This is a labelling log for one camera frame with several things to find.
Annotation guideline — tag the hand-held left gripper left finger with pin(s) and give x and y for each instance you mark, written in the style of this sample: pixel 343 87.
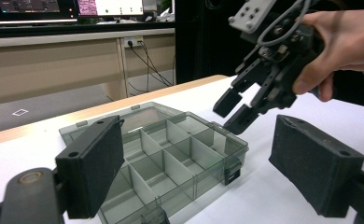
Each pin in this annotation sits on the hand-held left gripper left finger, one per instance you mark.
pixel 90 168

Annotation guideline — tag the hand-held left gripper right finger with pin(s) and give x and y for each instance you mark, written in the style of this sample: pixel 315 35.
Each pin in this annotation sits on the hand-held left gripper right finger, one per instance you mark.
pixel 314 168

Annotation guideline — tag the transparent grey compartment box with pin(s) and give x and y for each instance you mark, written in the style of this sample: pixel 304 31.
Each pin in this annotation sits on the transparent grey compartment box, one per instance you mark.
pixel 183 161

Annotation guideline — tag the black curtain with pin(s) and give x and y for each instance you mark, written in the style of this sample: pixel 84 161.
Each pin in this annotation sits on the black curtain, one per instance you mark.
pixel 202 37

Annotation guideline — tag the long beige desk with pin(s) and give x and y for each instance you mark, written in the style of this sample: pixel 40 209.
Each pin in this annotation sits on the long beige desk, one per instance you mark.
pixel 46 68

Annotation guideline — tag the bright white-screen computer monitor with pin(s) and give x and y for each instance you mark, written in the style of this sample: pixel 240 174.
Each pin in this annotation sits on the bright white-screen computer monitor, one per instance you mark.
pixel 114 6

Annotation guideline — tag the dark computer monitor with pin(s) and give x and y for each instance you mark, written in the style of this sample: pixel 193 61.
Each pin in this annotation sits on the dark computer monitor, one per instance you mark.
pixel 27 5

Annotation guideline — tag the white wall power socket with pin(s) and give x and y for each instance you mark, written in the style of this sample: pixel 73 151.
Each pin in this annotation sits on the white wall power socket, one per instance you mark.
pixel 133 41

